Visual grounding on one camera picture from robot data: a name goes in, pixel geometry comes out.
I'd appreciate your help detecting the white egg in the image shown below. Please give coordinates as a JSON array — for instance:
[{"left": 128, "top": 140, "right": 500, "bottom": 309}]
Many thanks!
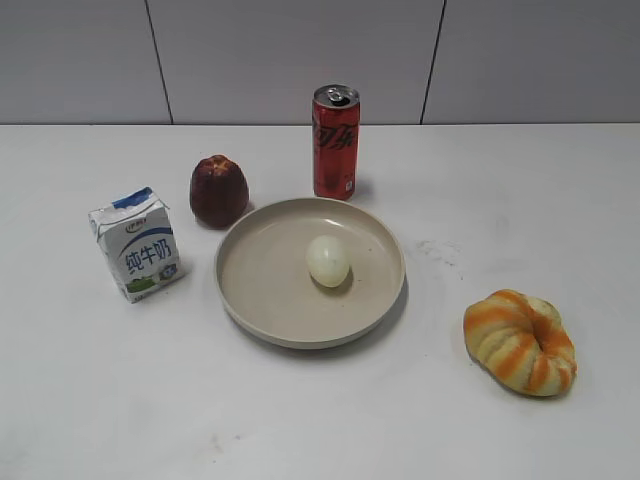
[{"left": 306, "top": 235, "right": 350, "bottom": 288}]

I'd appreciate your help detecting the beige round plate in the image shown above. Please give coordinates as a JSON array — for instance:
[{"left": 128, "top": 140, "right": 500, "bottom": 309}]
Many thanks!
[{"left": 215, "top": 197, "right": 406, "bottom": 350}]

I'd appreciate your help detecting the dark red canele cake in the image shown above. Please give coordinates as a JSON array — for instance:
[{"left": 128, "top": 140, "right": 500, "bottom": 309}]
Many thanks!
[{"left": 189, "top": 154, "right": 249, "bottom": 229}]

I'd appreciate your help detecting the red soda can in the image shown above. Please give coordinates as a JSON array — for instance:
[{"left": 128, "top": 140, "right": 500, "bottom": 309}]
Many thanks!
[{"left": 312, "top": 84, "right": 360, "bottom": 201}]

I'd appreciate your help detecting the white blue milk carton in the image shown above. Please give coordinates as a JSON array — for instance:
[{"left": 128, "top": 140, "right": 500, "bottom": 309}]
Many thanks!
[{"left": 88, "top": 187, "right": 185, "bottom": 303}]

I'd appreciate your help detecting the orange striped bread ring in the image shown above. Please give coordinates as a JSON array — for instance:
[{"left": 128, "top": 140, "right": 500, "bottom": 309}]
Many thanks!
[{"left": 462, "top": 288, "right": 579, "bottom": 399}]

